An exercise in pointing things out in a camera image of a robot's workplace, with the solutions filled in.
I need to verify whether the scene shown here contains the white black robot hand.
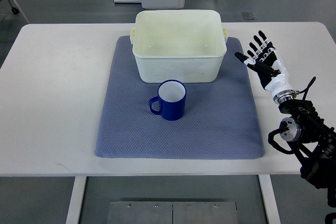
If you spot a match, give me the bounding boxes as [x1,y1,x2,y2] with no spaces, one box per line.
[235,30,297,104]

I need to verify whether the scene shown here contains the blue mug white inside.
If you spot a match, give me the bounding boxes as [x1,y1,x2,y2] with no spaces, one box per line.
[148,80,187,121]

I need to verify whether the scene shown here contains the cream plastic box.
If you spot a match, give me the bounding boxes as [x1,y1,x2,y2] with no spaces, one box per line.
[130,9,227,83]

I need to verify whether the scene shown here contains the grey floor socket cover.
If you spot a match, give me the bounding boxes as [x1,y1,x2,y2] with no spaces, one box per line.
[242,12,257,20]

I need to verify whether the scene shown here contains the blue textured mat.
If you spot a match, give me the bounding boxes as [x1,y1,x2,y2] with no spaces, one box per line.
[95,36,265,159]

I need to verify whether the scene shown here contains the right white table leg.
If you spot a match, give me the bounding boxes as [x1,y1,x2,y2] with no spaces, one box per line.
[258,175,281,224]

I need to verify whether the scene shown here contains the white table leg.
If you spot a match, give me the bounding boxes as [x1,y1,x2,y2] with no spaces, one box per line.
[66,176,87,224]
[258,175,281,224]

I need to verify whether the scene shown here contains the metal floor plate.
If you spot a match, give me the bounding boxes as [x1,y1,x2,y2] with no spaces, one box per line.
[107,201,238,223]

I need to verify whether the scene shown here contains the left white table leg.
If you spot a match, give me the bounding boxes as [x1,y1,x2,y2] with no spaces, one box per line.
[66,176,87,224]

